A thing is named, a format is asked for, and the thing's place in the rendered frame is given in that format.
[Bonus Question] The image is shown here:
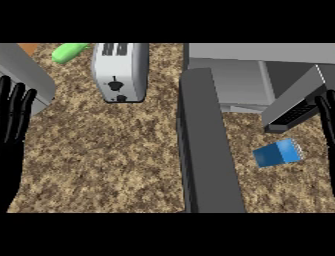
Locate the dark grey microwave door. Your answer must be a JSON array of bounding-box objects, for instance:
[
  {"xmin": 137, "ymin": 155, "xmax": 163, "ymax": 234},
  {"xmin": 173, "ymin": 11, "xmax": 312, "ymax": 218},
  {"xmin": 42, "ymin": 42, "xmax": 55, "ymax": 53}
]
[{"xmin": 176, "ymin": 67, "xmax": 249, "ymax": 214}]

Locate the green vegetable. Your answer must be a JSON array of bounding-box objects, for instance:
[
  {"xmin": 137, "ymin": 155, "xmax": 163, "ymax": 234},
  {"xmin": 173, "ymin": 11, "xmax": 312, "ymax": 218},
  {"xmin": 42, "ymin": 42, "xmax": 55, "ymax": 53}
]
[{"xmin": 51, "ymin": 42, "xmax": 92, "ymax": 65}]

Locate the silver toaster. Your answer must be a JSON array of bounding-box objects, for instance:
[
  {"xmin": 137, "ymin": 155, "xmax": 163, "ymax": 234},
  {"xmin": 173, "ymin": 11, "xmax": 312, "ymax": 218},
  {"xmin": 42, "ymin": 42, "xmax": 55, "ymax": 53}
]
[{"xmin": 91, "ymin": 42, "xmax": 151, "ymax": 104}]

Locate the grey microwave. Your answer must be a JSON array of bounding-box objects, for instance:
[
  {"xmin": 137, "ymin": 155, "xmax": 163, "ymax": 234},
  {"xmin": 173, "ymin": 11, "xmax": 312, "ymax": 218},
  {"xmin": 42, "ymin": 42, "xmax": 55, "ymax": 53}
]
[{"xmin": 184, "ymin": 42, "xmax": 335, "ymax": 134}]

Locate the blue milk carton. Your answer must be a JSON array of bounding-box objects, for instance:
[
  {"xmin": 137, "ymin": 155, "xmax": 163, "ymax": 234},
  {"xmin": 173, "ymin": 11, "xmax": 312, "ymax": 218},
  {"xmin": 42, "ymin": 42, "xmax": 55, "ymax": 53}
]
[{"xmin": 252, "ymin": 137, "xmax": 306, "ymax": 168}]

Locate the grey appliance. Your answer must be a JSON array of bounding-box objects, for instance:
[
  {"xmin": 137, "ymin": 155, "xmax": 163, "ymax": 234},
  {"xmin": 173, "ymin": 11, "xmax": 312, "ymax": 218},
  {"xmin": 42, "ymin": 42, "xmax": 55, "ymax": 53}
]
[{"xmin": 0, "ymin": 42, "xmax": 58, "ymax": 117}]

